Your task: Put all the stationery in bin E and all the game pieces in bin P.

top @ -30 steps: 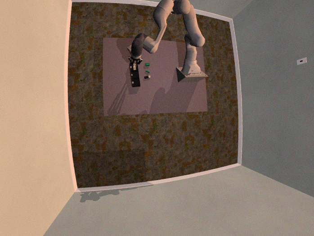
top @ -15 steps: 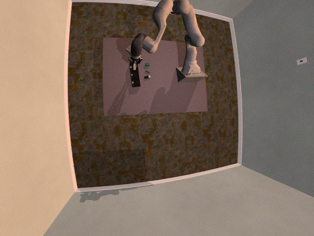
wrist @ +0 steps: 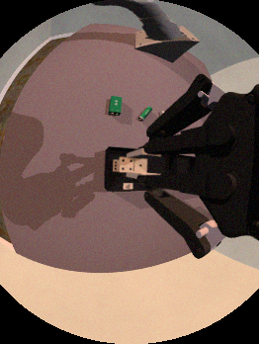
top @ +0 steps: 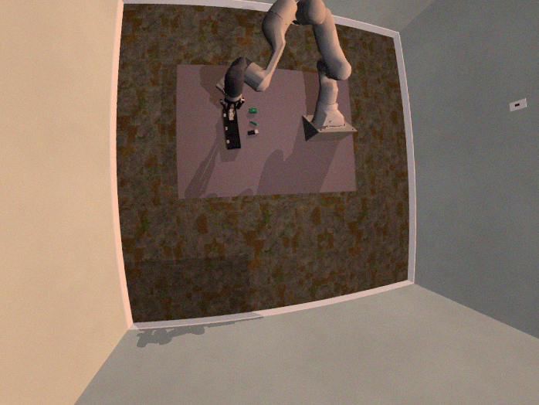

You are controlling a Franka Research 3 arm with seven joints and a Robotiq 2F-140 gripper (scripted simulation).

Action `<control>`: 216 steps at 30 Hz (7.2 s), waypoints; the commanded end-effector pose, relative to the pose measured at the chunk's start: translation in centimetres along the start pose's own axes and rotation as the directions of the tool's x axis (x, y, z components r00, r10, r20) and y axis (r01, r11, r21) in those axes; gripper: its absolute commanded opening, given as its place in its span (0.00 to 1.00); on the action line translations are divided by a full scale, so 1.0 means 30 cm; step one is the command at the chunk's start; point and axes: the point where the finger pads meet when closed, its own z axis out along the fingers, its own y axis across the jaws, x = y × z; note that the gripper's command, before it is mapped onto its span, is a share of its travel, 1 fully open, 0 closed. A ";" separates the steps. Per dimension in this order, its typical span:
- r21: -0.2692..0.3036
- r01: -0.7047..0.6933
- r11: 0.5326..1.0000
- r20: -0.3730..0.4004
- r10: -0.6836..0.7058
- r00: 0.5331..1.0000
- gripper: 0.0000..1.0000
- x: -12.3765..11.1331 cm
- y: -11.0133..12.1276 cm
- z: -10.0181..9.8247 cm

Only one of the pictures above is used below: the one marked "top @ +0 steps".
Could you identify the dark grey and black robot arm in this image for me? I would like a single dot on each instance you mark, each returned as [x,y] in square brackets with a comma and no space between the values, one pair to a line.
[331,66]

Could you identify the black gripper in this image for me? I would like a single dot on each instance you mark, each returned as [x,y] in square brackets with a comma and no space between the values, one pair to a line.
[240,102]

